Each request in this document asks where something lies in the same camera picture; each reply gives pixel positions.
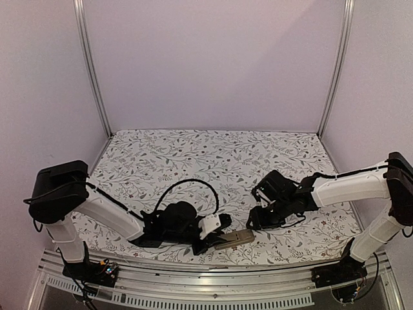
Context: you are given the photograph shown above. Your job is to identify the white remote control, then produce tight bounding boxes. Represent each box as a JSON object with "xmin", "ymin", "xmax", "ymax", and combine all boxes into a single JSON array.
[{"xmin": 214, "ymin": 229, "xmax": 255, "ymax": 250}]

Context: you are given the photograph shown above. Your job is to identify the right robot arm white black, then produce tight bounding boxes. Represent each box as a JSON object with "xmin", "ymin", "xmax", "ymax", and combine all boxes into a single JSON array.
[{"xmin": 247, "ymin": 152, "xmax": 412, "ymax": 282}]

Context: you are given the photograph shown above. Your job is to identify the left black camera cable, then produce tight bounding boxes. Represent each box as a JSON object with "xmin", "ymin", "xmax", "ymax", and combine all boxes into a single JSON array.
[{"xmin": 153, "ymin": 179, "xmax": 220, "ymax": 217}]

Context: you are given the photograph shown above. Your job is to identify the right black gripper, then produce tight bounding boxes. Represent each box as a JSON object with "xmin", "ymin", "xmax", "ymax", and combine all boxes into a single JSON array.
[{"xmin": 245, "ymin": 197, "xmax": 292, "ymax": 231}]

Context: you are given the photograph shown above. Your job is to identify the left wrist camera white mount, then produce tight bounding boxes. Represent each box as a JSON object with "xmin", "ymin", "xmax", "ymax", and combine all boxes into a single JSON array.
[{"xmin": 198, "ymin": 214, "xmax": 232, "ymax": 240}]

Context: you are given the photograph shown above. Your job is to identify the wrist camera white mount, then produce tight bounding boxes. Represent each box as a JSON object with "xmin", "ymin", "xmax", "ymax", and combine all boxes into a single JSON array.
[
  {"xmin": 251, "ymin": 186, "xmax": 274, "ymax": 207},
  {"xmin": 198, "ymin": 214, "xmax": 232, "ymax": 240}
]

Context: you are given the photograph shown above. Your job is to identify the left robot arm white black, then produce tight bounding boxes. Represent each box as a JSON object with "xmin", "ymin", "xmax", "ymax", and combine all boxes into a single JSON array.
[{"xmin": 24, "ymin": 160, "xmax": 232, "ymax": 280}]

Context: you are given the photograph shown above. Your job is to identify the front aluminium rail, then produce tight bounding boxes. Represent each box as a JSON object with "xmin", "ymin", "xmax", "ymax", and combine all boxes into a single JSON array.
[{"xmin": 28, "ymin": 250, "xmax": 407, "ymax": 309}]

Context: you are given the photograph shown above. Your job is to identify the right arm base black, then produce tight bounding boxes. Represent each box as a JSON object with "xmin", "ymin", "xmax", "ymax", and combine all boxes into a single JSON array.
[{"xmin": 311, "ymin": 238, "xmax": 367, "ymax": 288}]

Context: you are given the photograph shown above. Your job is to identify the right aluminium frame post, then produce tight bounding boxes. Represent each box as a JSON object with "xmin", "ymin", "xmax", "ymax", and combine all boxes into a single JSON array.
[{"xmin": 317, "ymin": 0, "xmax": 355, "ymax": 140}]

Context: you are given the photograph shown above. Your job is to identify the aluminium frame post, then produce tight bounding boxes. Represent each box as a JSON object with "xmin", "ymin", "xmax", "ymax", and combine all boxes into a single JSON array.
[
  {"xmin": 73, "ymin": 0, "xmax": 113, "ymax": 139},
  {"xmin": 317, "ymin": 0, "xmax": 355, "ymax": 140}
]

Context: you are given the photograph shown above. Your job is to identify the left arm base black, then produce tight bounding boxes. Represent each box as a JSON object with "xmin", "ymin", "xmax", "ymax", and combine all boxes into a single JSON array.
[{"xmin": 63, "ymin": 257, "xmax": 119, "ymax": 288}]

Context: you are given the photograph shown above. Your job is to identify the floral patterned table mat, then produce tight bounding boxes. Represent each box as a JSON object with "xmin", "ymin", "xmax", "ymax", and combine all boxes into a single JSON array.
[{"xmin": 72, "ymin": 130, "xmax": 359, "ymax": 265}]

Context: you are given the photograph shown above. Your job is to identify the left aluminium frame post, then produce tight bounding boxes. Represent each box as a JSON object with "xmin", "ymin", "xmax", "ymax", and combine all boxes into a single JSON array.
[{"xmin": 73, "ymin": 0, "xmax": 113, "ymax": 139}]

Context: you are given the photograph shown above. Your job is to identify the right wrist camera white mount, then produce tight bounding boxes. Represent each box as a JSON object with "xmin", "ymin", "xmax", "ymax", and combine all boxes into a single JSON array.
[{"xmin": 251, "ymin": 186, "xmax": 274, "ymax": 207}]

